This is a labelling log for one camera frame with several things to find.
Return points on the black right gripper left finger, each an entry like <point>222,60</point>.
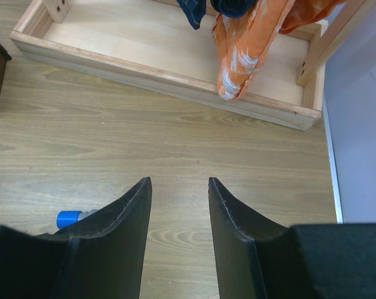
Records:
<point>100,256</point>

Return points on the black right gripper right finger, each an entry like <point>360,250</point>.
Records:
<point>259,258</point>

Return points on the blue and grey cylinder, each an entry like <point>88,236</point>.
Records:
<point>66,218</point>

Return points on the wooden clothes rack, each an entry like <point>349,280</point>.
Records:
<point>149,44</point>

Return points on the orange cloth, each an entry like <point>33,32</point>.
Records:
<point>244,31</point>

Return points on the dark blue jeans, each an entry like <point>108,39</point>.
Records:
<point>195,10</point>

